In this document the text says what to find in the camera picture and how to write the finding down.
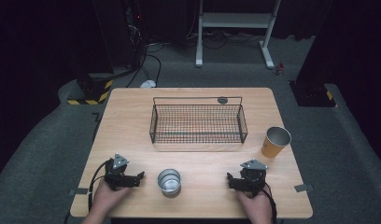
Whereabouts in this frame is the grey tape strip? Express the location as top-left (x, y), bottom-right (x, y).
top-left (293, 183), bottom-right (315, 193)
top-left (68, 187), bottom-right (90, 197)

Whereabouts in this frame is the white power adapter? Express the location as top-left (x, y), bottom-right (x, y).
top-left (139, 79), bottom-right (158, 90)

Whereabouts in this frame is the black wire basket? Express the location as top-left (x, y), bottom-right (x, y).
top-left (148, 96), bottom-right (249, 145)

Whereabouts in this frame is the white metal stand frame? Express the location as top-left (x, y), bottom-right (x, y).
top-left (194, 0), bottom-right (282, 70)

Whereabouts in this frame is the black equipment rack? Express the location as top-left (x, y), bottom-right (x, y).
top-left (91, 0), bottom-right (147, 70)

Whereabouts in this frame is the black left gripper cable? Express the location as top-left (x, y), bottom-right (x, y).
top-left (87, 160), bottom-right (114, 213)

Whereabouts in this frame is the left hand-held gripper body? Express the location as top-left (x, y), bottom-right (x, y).
top-left (104, 152), bottom-right (134, 191)

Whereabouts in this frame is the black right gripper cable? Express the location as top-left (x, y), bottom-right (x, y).
top-left (261, 182), bottom-right (278, 224)

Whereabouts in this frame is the black yellow striped stand base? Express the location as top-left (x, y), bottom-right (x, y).
top-left (289, 80), bottom-right (339, 109)
top-left (66, 72), bottom-right (115, 106)

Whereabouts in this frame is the person's right hand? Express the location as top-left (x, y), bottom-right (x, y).
top-left (235, 189), bottom-right (275, 223)

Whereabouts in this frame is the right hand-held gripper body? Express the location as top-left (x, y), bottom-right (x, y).
top-left (234, 159), bottom-right (269, 198)

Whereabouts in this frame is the short steel cup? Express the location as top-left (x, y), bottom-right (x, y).
top-left (156, 168), bottom-right (182, 198)

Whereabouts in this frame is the tangle of floor cables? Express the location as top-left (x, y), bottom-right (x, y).
top-left (184, 28), bottom-right (261, 51)

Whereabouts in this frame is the black floor cable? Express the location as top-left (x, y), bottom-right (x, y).
top-left (125, 42), bottom-right (165, 89)

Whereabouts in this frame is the orange paper cup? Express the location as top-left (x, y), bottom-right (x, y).
top-left (261, 125), bottom-right (292, 159)

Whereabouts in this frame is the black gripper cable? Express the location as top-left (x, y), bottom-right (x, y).
top-left (87, 160), bottom-right (114, 213)
top-left (261, 182), bottom-right (278, 224)

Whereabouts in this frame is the person's left hand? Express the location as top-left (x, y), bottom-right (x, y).
top-left (91, 179), bottom-right (134, 218)

